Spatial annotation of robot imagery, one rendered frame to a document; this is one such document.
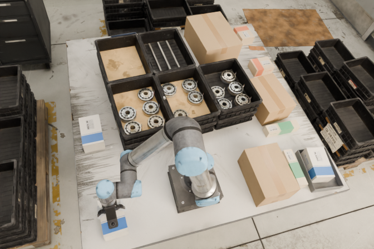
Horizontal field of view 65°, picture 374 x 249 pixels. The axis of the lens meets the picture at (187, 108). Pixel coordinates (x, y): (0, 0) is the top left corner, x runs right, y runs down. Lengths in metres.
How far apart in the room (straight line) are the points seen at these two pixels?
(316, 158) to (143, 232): 1.12
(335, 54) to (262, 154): 1.94
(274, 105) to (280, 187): 0.56
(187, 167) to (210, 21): 1.56
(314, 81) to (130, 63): 1.78
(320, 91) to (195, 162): 2.13
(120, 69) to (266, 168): 1.14
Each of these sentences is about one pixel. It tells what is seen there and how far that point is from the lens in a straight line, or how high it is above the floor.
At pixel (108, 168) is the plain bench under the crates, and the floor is 0.70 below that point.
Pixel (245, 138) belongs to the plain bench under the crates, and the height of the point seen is 0.70.
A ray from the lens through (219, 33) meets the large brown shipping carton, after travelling 2.33.
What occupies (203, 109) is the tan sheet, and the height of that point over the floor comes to 0.83.
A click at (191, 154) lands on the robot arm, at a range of 1.04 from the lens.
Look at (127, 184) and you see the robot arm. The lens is 1.35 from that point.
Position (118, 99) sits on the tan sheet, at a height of 0.83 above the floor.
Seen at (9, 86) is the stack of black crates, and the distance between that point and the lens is 2.60.
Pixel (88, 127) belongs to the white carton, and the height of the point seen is 0.79.
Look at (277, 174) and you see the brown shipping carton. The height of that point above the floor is 0.86.
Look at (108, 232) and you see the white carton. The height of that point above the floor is 0.79.
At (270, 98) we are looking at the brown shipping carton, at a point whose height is 0.86.
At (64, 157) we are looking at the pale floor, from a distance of 2.70.
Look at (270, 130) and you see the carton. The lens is 2.03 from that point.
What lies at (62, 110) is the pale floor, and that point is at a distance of 2.96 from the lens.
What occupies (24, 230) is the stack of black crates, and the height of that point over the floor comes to 0.38.
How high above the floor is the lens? 2.35
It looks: 54 degrees down
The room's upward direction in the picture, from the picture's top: 12 degrees clockwise
